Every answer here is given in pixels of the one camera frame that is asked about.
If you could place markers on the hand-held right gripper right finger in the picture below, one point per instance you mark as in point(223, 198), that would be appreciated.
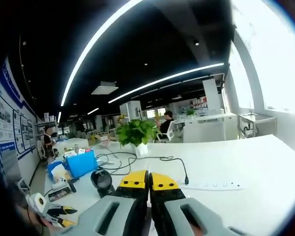
point(177, 216)

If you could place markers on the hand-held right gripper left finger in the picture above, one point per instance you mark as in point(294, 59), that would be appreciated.
point(108, 216)

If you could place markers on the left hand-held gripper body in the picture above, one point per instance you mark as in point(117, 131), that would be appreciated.
point(38, 201)

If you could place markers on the person's left hand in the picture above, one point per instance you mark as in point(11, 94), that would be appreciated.
point(45, 222)

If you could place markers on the dark flat box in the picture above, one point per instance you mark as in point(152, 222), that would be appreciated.
point(59, 195)

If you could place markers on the black remote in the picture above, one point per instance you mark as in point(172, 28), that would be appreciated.
point(72, 187)

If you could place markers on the small white device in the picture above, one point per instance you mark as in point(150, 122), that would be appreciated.
point(60, 180)

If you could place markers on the black barcode scanner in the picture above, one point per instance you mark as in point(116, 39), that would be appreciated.
point(102, 180)

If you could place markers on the white carton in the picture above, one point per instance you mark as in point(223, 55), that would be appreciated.
point(56, 169)

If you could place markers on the white power strip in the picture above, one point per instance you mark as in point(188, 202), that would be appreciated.
point(211, 186)

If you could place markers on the blue plastic crate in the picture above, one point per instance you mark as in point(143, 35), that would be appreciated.
point(81, 163)

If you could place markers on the white box stack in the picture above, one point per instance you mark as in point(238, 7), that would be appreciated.
point(73, 150)

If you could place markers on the white table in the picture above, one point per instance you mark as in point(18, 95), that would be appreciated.
point(236, 167)

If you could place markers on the white office chair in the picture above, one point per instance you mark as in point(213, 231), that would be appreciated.
point(168, 135)

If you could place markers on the storage shelf with boxes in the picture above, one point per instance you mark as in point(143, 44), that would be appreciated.
point(46, 120)

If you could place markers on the ceiling light strip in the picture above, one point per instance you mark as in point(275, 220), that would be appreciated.
point(162, 80)
point(76, 66)
point(93, 111)
point(59, 117)

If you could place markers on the green potted plant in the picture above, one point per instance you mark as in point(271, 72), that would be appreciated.
point(136, 132)

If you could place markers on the white desk partition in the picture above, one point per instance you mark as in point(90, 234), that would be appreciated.
point(204, 131)

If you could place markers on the small green plant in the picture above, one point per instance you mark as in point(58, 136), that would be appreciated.
point(191, 112)

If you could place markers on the background product shelves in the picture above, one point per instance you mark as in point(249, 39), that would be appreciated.
point(199, 103)

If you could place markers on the steel sink table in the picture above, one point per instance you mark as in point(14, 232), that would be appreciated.
point(258, 123)

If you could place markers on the ceiling air vent panel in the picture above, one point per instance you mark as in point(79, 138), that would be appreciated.
point(104, 88)

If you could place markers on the bright window row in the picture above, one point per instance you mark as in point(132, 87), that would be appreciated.
point(273, 61)

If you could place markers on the blue white wall display board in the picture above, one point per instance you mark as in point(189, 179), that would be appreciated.
point(12, 127)

